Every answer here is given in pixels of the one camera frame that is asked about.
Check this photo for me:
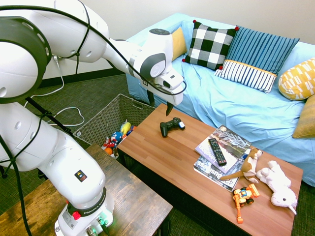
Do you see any mustard woven pillow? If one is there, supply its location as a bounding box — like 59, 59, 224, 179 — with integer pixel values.
292, 94, 315, 139

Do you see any business magazine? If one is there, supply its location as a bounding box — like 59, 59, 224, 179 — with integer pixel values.
193, 157, 241, 192

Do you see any white unicorn plush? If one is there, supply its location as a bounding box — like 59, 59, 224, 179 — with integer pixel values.
255, 160, 298, 215

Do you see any brown kangaroo plush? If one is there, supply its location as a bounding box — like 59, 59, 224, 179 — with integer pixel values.
220, 147, 263, 184

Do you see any black white checkered pillow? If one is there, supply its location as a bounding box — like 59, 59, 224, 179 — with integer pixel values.
182, 19, 240, 71

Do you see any black gamepad controller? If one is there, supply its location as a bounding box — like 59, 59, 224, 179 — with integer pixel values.
159, 117, 186, 137

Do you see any navy white striped pillow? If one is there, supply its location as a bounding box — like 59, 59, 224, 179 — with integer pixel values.
213, 59, 278, 94

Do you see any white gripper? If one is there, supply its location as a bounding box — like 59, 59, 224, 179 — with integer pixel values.
142, 79, 185, 117

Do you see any Captain America plush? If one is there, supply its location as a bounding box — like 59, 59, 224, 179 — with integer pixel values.
109, 131, 124, 148

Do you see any blue striped pillow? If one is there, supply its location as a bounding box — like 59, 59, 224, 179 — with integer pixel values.
225, 25, 300, 76

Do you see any light blue covered sofa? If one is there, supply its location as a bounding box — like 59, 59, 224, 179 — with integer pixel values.
126, 12, 315, 187

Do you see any orange toy excavator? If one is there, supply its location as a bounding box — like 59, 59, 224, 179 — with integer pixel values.
232, 183, 261, 224

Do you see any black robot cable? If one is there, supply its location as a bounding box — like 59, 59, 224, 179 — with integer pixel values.
0, 4, 187, 236

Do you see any plain yellow pillow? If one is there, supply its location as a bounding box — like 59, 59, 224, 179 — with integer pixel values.
171, 26, 188, 62

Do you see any black TV remote control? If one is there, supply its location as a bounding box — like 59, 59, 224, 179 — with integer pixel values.
208, 138, 227, 166

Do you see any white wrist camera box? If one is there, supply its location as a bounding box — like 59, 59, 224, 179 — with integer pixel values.
157, 72, 185, 92

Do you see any grey woven wicker basket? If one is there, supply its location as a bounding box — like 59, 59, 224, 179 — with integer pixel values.
73, 93, 157, 163

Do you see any yellow white patterned pillow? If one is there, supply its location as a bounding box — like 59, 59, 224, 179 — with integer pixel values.
278, 58, 315, 101

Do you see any dark rustic wooden stand table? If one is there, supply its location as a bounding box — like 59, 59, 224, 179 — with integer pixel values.
0, 143, 174, 236

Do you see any magazine with landscape cover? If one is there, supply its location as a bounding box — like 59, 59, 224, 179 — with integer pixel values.
194, 125, 252, 174

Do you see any reddish wooden coffee table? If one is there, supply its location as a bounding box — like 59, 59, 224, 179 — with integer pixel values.
117, 103, 304, 236

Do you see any blue yellow narwhal plush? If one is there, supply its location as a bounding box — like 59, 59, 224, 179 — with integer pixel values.
120, 121, 131, 136

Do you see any white floor cable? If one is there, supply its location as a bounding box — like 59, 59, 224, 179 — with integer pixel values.
24, 55, 85, 127

